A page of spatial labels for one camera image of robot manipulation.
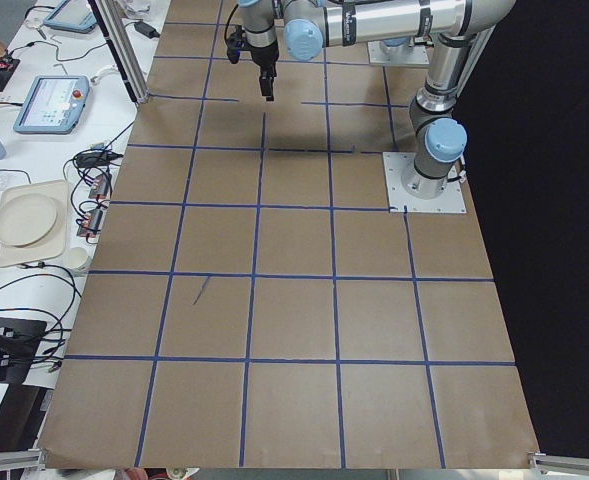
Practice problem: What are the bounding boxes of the aluminium frame post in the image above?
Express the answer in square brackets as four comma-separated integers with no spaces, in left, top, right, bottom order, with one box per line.
[88,0,149,105]

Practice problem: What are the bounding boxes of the far teach pendant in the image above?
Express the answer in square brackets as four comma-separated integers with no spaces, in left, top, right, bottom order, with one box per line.
[43,0,97,34]

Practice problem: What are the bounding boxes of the teach pendant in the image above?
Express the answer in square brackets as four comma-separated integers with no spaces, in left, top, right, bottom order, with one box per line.
[43,0,97,34]
[13,75,90,134]

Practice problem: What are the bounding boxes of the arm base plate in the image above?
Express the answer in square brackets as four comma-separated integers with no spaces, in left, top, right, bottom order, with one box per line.
[368,41,430,68]
[382,152,467,214]

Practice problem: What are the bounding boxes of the near teach pendant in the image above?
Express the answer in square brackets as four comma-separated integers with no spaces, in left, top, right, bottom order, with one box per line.
[13,75,90,134]

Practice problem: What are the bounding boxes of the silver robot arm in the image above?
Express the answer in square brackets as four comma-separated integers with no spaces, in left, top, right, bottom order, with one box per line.
[225,0,514,200]

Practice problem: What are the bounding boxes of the white paper cup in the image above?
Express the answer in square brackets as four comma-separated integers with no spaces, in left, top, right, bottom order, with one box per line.
[63,247,92,276]

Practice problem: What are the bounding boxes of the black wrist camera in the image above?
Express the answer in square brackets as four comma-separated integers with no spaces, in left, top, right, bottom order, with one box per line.
[225,25,247,64]

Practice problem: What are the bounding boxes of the beige tray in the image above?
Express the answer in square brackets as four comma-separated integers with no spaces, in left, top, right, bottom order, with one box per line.
[0,180,70,267]

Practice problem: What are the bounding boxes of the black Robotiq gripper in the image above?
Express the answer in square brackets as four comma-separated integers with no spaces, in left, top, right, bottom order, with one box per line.
[249,41,279,102]

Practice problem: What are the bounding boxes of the beige round plate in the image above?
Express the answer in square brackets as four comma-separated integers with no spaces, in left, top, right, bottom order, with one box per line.
[0,194,57,247]

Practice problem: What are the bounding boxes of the black power adapter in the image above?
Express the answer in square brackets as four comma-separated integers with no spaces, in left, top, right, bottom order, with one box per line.
[134,21,160,39]

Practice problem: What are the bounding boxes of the black camera stand base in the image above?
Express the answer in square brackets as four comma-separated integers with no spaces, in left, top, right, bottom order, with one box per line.
[0,317,47,385]

